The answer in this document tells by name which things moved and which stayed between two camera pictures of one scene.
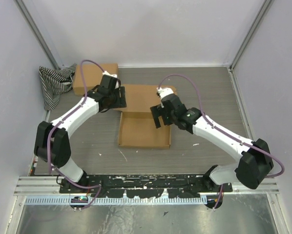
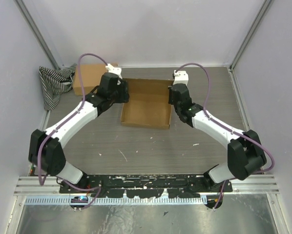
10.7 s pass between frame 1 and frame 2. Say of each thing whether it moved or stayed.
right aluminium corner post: stayed
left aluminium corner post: stayed
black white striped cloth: stayed
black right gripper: moved
